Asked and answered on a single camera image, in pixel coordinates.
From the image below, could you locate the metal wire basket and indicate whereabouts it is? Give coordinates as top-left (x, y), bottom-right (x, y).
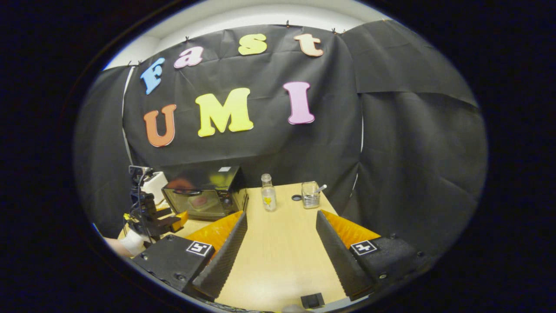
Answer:
top-left (301, 181), bottom-right (321, 209)

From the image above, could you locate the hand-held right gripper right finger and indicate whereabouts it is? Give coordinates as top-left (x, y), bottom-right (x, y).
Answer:
top-left (315, 209), bottom-right (436, 301)

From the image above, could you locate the black electric oven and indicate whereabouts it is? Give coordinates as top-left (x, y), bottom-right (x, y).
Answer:
top-left (162, 165), bottom-right (249, 221)

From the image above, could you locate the clear glass bottle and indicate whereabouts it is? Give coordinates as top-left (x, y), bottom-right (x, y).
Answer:
top-left (261, 173), bottom-right (277, 212)

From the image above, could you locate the black backdrop cloth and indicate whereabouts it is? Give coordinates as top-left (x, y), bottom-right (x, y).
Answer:
top-left (74, 20), bottom-right (488, 261)

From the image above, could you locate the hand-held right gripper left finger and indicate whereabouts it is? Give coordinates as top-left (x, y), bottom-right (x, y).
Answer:
top-left (132, 211), bottom-right (248, 302)

